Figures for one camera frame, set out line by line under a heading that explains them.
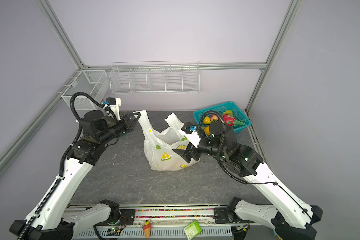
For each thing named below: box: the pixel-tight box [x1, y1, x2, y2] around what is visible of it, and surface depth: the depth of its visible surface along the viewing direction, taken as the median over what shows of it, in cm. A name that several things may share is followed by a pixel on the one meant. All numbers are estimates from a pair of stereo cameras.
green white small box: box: [183, 220, 202, 240], surface depth 71 cm
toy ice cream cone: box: [142, 219, 152, 239], surface depth 70 cm
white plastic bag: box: [133, 110, 201, 171], surface depth 76 cm
